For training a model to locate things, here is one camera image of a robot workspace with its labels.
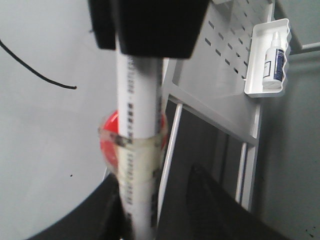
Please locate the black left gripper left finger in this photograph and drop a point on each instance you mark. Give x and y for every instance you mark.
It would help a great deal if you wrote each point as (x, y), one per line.
(99, 217)

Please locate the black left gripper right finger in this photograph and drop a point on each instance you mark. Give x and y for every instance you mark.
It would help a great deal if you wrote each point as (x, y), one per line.
(196, 207)

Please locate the white whiteboard marker pen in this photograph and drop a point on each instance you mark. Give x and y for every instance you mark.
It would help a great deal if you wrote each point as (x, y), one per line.
(139, 105)

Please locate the red round magnet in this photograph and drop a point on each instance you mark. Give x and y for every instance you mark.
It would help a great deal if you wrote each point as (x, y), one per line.
(110, 140)

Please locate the white perforated pegboard panel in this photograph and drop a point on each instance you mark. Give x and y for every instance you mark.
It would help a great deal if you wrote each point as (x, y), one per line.
(220, 58)

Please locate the white cleaner spray bottle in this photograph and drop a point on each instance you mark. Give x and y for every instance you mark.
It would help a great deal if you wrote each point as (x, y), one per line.
(273, 71)

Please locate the white plastic hanging tray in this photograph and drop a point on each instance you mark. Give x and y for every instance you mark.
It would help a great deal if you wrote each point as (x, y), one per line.
(261, 40)

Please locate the white metal stand frame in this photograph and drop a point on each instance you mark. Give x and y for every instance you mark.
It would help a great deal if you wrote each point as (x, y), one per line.
(238, 116)

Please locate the white whiteboard with aluminium frame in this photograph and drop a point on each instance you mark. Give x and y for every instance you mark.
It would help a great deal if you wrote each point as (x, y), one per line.
(50, 158)

